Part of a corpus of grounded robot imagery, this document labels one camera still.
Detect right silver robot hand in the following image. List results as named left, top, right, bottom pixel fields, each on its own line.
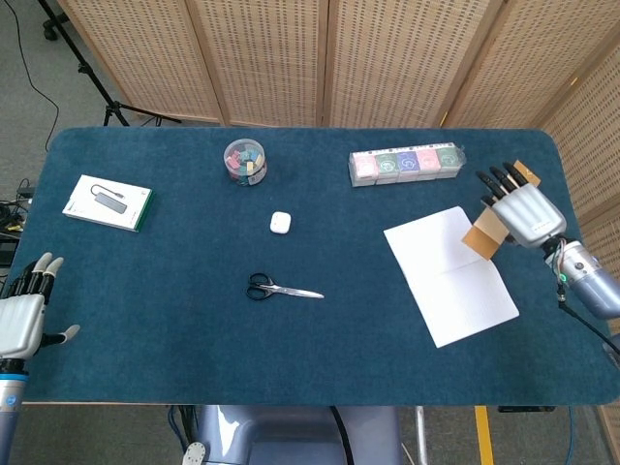
left=475, top=162, right=569, bottom=251

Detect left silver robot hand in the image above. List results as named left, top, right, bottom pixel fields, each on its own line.
left=0, top=252, right=81, bottom=360

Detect brown cardboard strip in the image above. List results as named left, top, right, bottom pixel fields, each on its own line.
left=460, top=160, right=542, bottom=264

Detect white paper sheet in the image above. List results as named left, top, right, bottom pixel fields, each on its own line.
left=383, top=205, right=521, bottom=350

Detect wrapped pack of tissue packets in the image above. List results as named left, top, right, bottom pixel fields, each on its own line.
left=348, top=141, right=468, bottom=189

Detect white green USB hub box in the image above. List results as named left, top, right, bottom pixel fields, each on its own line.
left=61, top=174, right=155, bottom=234

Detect blue table mat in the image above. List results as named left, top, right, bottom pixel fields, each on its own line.
left=21, top=126, right=620, bottom=408

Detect white earbuds case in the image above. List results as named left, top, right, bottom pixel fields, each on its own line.
left=269, top=210, right=293, bottom=236

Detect black tripod stand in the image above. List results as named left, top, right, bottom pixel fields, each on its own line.
left=37, top=0, right=183, bottom=129

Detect clear jar of binder clips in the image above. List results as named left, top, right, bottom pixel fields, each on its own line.
left=223, top=138, right=268, bottom=187

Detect black caster wheel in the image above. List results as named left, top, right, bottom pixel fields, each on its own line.
left=42, top=13, right=70, bottom=42

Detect grey robot torso base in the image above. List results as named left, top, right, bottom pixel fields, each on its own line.
left=181, top=405, right=404, bottom=465

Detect pile of cables and electronics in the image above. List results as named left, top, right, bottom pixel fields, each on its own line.
left=0, top=177, right=36, bottom=268

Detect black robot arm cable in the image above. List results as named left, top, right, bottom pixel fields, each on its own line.
left=555, top=283, right=620, bottom=365

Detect black floor cable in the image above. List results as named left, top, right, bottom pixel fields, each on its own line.
left=9, top=0, right=60, bottom=152

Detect black-handled scissors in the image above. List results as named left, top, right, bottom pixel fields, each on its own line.
left=246, top=272, right=326, bottom=302

